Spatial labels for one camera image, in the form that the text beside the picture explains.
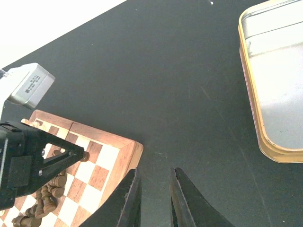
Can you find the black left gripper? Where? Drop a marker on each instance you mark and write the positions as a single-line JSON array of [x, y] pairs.
[[23, 169]]

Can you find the gold metal tin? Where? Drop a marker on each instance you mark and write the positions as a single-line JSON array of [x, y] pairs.
[[271, 51]]

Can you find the pile of brown chess pieces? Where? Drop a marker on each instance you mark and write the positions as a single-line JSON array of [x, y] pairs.
[[46, 202]]

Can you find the wooden chess board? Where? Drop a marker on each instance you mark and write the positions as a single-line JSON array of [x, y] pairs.
[[89, 184]]

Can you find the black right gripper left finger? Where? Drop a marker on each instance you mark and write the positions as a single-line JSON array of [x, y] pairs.
[[123, 207]]

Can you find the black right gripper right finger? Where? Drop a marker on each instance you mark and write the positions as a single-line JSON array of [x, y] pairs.
[[189, 208]]

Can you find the brown chess piece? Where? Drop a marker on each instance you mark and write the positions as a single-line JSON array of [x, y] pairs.
[[85, 157]]

